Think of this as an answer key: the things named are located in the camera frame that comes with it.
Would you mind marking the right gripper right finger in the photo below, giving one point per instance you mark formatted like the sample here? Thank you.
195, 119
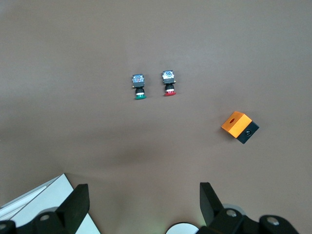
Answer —
219, 219

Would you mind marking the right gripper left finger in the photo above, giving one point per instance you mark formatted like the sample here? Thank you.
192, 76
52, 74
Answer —
65, 214

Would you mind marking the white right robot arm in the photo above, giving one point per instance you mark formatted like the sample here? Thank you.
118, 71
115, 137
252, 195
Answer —
182, 229

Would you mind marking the red push button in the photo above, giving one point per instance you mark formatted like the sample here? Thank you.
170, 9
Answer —
169, 84

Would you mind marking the green push button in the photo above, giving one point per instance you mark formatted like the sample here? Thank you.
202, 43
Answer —
139, 87

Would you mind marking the orange box with black base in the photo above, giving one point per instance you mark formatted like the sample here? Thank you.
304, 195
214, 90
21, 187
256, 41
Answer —
235, 123

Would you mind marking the brown paper table cover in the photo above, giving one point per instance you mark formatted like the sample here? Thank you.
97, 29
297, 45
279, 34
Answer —
156, 36

